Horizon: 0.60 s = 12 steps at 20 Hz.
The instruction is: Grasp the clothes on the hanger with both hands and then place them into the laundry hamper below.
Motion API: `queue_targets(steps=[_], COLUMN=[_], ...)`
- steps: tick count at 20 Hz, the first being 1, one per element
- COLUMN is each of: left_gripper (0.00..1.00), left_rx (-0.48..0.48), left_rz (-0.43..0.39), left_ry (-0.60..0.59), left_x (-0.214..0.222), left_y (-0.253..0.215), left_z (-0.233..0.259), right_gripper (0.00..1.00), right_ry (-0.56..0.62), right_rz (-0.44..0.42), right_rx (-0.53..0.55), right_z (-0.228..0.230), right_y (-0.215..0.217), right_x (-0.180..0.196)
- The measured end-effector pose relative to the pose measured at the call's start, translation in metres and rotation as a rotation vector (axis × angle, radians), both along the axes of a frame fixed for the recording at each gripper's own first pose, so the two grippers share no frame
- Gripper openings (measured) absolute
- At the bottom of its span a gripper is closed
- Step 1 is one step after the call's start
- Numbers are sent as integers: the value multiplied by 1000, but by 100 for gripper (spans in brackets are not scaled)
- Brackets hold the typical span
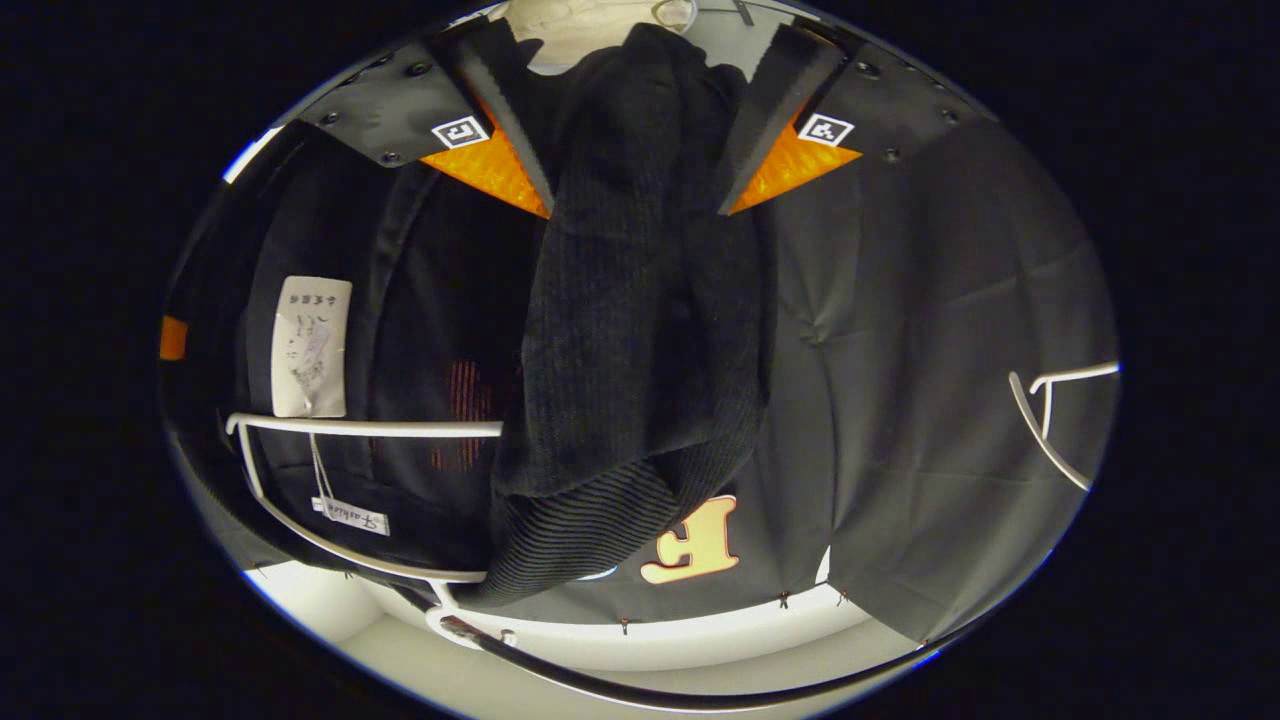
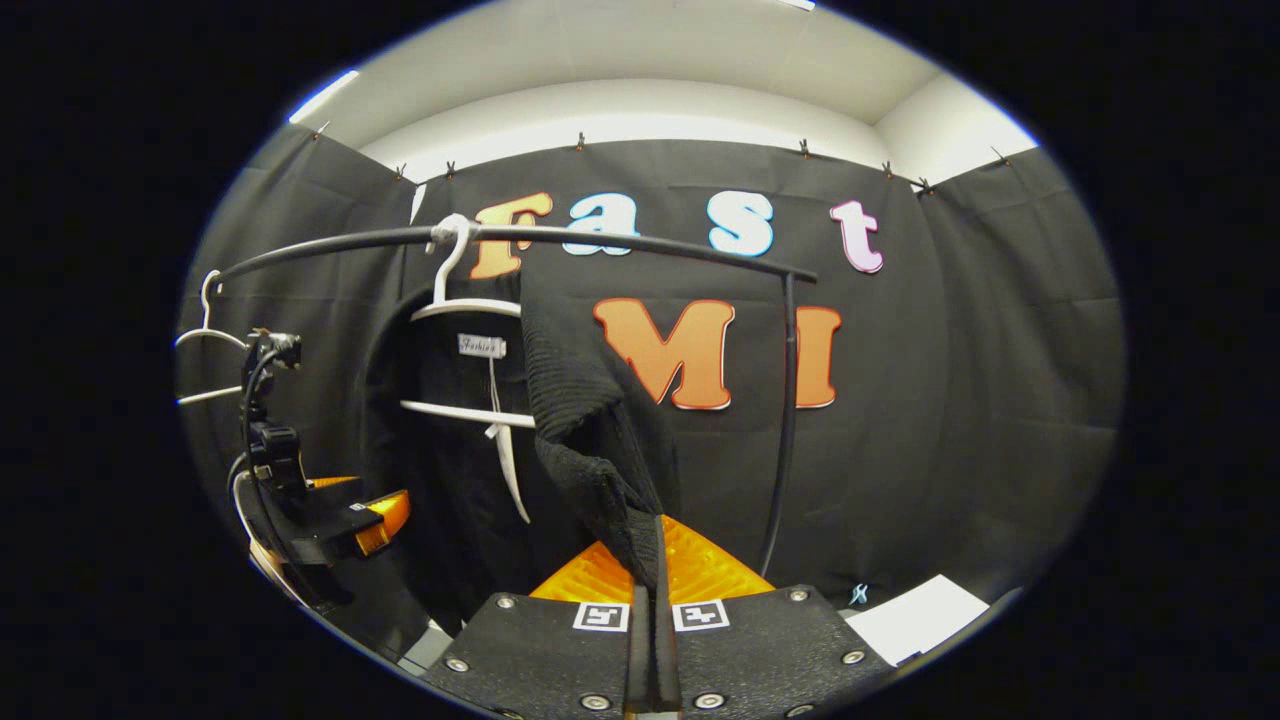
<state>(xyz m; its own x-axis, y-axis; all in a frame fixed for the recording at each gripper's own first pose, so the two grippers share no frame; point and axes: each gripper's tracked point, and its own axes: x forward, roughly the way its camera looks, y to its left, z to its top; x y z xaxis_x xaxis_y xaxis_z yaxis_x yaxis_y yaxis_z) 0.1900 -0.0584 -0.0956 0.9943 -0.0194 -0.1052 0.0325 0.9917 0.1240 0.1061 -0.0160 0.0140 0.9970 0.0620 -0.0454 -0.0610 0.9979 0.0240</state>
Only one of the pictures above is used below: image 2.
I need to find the white flat board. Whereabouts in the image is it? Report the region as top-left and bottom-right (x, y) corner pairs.
(845, 573), (991, 666)

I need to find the white hanger with wrapped hook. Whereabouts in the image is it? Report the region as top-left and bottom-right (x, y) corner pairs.
(400, 213), (536, 429)

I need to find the black metal clothes rack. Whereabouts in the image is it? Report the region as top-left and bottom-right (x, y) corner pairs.
(215, 225), (819, 581)

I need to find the black knit garment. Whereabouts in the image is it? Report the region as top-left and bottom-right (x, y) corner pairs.
(360, 250), (683, 641)

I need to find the empty white clothes hanger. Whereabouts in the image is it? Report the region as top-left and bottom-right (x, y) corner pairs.
(175, 270), (251, 407)

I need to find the row of backdrop clips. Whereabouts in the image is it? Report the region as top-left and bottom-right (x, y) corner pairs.
(312, 120), (1011, 196)

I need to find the black backdrop cloth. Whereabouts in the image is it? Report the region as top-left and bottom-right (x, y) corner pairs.
(178, 125), (1126, 651)

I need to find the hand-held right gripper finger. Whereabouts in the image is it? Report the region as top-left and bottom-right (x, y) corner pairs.
(420, 540), (656, 716)
(655, 515), (896, 716)

